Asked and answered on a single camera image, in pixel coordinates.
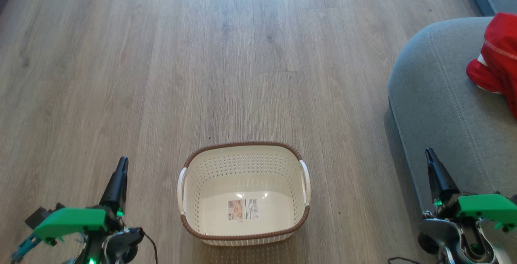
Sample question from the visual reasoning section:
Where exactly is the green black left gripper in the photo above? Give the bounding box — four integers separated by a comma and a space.
33, 156, 129, 245

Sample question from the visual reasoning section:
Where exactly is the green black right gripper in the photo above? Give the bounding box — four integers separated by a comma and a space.
425, 147, 517, 233

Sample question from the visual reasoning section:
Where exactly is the red white clothing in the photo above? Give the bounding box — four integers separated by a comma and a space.
465, 12, 517, 120

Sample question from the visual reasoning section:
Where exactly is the cream brown-rimmed laundry basket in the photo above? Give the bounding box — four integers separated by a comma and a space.
177, 141, 312, 247

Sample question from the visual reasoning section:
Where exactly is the grey fabric sofa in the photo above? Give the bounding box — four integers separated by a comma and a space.
387, 16, 517, 264

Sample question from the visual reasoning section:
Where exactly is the paper label sticker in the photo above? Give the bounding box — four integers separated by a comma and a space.
228, 198, 259, 221

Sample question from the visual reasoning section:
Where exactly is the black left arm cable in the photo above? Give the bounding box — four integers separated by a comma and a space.
11, 231, 159, 264

